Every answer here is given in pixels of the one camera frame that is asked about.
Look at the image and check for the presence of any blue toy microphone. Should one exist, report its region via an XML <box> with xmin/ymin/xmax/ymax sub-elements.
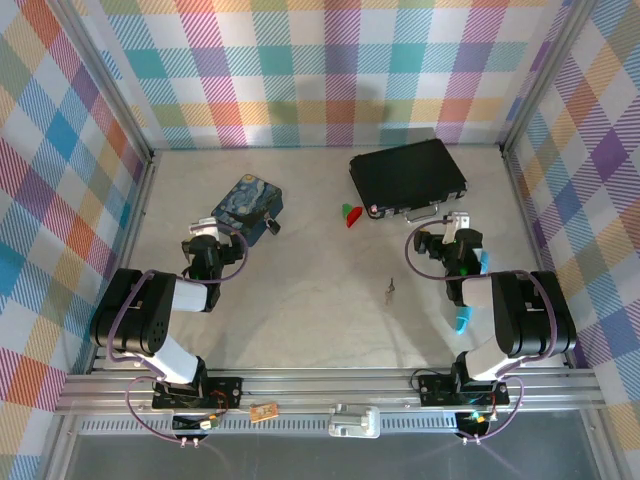
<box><xmin>451</xmin><ymin>251</ymin><xmax>492</xmax><ymax>334</ymax></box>

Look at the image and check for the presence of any black briefcase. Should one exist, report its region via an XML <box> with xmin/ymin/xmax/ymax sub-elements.
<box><xmin>348</xmin><ymin>138</ymin><xmax>469</xmax><ymax>224</ymax></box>

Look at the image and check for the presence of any red green toy slice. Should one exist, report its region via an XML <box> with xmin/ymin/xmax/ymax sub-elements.
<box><xmin>341</xmin><ymin>202</ymin><xmax>365</xmax><ymax>229</ymax></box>

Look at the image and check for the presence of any small orange circuit board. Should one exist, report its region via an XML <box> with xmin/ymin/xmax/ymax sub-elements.
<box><xmin>249</xmin><ymin>401</ymin><xmax>279</xmax><ymax>423</ymax></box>

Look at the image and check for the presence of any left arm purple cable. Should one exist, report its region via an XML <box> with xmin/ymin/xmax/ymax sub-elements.
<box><xmin>106</xmin><ymin>222</ymin><xmax>250</xmax><ymax>446</ymax></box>

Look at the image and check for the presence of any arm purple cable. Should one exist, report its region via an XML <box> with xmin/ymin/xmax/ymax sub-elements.
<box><xmin>106</xmin><ymin>222</ymin><xmax>250</xmax><ymax>446</ymax></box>
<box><xmin>404</xmin><ymin>215</ymin><xmax>560</xmax><ymax>446</ymax></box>

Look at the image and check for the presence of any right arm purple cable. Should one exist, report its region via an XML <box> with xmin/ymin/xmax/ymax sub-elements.
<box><xmin>404</xmin><ymin>215</ymin><xmax>560</xmax><ymax>446</ymax></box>

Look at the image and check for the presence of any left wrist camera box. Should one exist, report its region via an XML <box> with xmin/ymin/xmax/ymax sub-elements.
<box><xmin>188</xmin><ymin>216</ymin><xmax>222</xmax><ymax>237</ymax></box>

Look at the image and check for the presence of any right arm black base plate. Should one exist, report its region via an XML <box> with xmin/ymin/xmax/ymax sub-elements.
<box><xmin>417</xmin><ymin>372</ymin><xmax>511</xmax><ymax>408</ymax></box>

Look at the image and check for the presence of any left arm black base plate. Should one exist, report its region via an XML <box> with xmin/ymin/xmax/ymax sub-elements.
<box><xmin>151</xmin><ymin>375</ymin><xmax>245</xmax><ymax>412</ymax></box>

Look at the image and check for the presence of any aluminium mounting rail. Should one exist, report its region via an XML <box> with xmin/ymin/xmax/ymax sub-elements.
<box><xmin>54</xmin><ymin>367</ymin><xmax>606</xmax><ymax>416</ymax></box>

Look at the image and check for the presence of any silver metal bracket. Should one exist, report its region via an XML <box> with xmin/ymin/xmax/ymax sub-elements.
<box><xmin>327</xmin><ymin>403</ymin><xmax>382</xmax><ymax>439</ymax></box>

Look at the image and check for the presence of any perforated metal cable duct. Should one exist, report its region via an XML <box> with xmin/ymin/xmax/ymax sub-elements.
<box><xmin>74</xmin><ymin>417</ymin><xmax>501</xmax><ymax>437</ymax></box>

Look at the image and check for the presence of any aluminium frame post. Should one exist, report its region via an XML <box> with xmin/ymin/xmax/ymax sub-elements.
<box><xmin>498</xmin><ymin>0</ymin><xmax>599</xmax><ymax>154</ymax></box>
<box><xmin>62</xmin><ymin>0</ymin><xmax>157</xmax><ymax>162</ymax></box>

